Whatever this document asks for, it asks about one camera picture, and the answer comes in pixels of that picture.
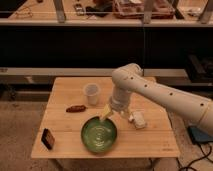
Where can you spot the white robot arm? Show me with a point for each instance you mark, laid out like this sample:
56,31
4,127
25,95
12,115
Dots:
128,79

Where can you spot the clear plastic cup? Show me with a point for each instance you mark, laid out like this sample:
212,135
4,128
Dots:
92,92

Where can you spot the blue device on floor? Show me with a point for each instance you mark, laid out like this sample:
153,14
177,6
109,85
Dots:
197,136

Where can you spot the red tray on shelf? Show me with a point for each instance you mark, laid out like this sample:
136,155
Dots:
162,9

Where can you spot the black eraser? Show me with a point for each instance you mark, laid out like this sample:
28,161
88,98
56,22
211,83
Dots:
48,139

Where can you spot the green round plate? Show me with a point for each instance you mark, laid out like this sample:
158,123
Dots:
98,136

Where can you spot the small white box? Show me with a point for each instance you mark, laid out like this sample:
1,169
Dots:
137,119

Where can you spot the brown sausage-shaped object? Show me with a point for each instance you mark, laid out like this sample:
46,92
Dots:
76,108

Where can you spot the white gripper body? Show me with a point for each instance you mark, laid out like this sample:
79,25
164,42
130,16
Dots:
120,99

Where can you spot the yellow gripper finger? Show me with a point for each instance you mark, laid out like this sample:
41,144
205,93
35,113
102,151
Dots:
107,112

